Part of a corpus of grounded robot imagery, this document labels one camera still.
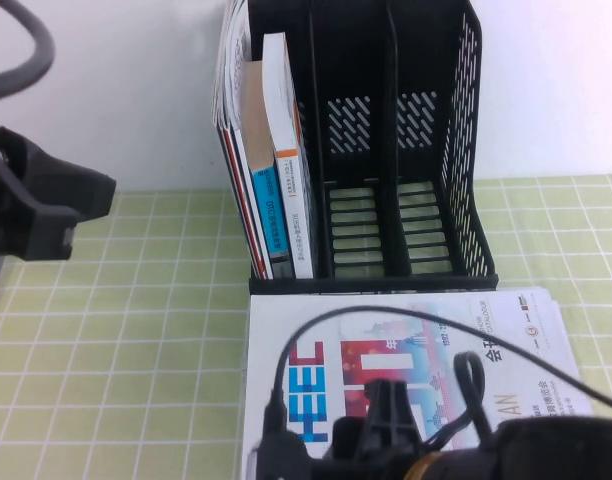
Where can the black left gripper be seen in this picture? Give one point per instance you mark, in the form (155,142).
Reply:
(3,200)

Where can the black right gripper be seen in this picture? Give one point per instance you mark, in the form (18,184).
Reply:
(386,435)

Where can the HEEC show catalogue book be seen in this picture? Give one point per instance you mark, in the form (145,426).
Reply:
(386,350)

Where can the black plastic book holder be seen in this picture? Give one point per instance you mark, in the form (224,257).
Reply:
(421,280)

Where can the blue spine book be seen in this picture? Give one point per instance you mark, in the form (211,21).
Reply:
(268,215)

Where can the white book with orange band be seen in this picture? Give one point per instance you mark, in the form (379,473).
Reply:
(292,200)

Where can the green checked tablecloth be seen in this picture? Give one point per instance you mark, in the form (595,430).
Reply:
(136,325)

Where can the thin red striped magazine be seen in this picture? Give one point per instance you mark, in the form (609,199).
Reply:
(246,200)

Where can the white booklet with small text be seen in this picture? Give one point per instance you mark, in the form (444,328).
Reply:
(547,304)

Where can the white paper sheet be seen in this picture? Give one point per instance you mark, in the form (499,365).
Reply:
(557,315)

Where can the curled white magazine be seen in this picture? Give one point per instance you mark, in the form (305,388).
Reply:
(231,65)

